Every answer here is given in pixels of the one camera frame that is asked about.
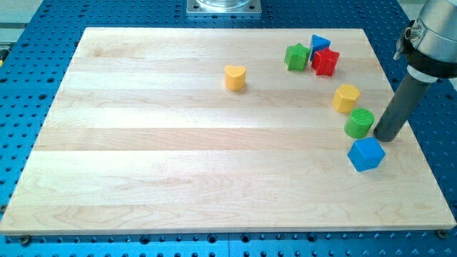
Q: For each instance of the light wooden board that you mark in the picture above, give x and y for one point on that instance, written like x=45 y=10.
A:
x=143 y=137

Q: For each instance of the blue perforated table plate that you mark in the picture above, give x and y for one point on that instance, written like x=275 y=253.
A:
x=37 y=63

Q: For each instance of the blue cube block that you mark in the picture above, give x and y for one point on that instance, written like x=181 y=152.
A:
x=366 y=154

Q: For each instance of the green cylinder block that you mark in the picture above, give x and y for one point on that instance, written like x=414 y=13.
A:
x=359 y=123

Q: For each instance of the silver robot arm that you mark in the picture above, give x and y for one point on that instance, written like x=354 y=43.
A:
x=429 y=42

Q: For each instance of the yellow heart block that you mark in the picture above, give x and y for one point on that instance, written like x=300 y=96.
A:
x=235 y=77

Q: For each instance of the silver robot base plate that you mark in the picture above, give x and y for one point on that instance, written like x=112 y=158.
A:
x=223 y=7

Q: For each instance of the blue triangle block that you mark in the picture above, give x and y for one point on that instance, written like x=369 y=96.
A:
x=318 y=43

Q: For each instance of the yellow hexagon block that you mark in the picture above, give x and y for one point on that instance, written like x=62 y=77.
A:
x=345 y=98

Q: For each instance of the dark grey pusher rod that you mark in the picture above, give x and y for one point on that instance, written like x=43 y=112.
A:
x=404 y=102

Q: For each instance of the red star block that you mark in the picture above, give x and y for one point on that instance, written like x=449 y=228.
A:
x=324 y=61

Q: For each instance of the green star block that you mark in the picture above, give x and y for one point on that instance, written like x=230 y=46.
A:
x=297 y=57

